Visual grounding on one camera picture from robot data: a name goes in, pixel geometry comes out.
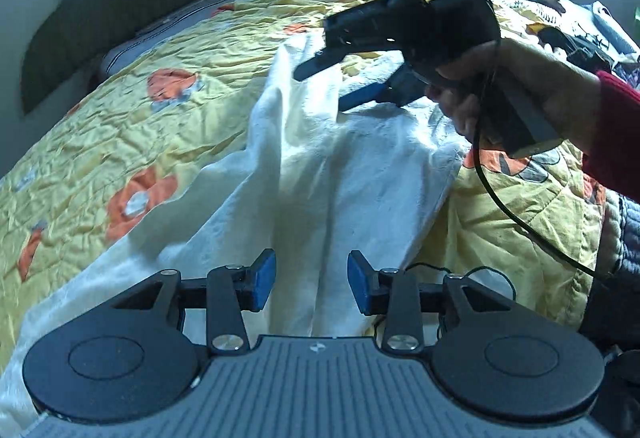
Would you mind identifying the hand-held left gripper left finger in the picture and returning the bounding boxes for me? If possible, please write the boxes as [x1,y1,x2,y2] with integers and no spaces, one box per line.
[107,249,277,355]

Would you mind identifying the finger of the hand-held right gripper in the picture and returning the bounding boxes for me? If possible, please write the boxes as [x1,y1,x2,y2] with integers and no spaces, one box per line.
[337,84,402,113]
[292,52,351,81]

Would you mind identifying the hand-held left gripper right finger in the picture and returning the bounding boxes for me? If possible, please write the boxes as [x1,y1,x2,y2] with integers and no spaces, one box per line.
[347,250,516,355]

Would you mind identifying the white pants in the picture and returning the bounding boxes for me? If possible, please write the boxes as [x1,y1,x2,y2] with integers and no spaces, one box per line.
[0,30,472,434]

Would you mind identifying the person's right forearm red sleeve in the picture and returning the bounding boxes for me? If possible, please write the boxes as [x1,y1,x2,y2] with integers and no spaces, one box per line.
[581,70,640,193]

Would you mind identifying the person's right hand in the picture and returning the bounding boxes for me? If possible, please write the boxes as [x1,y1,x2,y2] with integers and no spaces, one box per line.
[425,38,601,153]

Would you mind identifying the patterned clothes heap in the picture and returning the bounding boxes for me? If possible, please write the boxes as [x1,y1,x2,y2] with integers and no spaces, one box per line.
[477,0,640,91]

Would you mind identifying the yellow printed blanket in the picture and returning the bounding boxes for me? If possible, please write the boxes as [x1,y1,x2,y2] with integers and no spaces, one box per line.
[0,0,618,369]

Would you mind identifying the person's grey quilted clothing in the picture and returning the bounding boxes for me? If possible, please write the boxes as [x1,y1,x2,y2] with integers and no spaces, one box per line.
[579,190,640,438]

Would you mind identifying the thin black cable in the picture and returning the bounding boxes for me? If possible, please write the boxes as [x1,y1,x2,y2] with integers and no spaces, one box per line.
[402,263,517,306]

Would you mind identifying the thick black cable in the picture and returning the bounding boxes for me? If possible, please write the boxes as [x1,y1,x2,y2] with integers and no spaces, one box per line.
[472,40,598,279]

